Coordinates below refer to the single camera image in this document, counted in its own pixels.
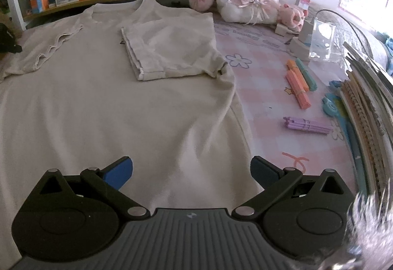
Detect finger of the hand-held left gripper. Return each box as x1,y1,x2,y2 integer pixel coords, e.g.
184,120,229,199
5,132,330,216
0,23,23,54

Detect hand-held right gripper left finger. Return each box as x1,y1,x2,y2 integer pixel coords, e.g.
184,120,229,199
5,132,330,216
37,157,151,220

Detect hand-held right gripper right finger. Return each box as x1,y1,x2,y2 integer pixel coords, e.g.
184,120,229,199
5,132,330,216
232,156,355,221

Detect white t-shirt with green logo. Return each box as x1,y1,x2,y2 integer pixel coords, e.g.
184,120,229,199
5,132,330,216
0,0,265,264

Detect purple stick bundle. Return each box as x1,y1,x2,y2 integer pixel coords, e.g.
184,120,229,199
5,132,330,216
283,116,334,135

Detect pink cartoon printed mat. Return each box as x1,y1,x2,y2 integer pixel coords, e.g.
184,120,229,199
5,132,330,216
0,9,369,270

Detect salmon pink stick bundle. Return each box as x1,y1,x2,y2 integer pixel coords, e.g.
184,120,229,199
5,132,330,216
285,70,311,111

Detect light blue plastic toy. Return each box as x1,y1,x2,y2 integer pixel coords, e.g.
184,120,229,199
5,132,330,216
322,80,349,118

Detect teal stick bundle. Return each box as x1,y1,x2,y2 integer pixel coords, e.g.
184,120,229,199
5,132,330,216
295,58,318,92

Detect orange stick bundle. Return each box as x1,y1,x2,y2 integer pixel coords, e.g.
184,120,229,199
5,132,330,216
287,59,304,77

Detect stack of notebooks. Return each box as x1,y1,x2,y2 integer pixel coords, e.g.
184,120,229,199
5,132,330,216
338,41,393,197

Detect clear acrylic holder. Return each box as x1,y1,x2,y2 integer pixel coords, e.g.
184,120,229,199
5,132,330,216
309,18,336,61

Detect black cable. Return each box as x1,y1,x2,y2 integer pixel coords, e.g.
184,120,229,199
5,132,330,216
315,9,378,55

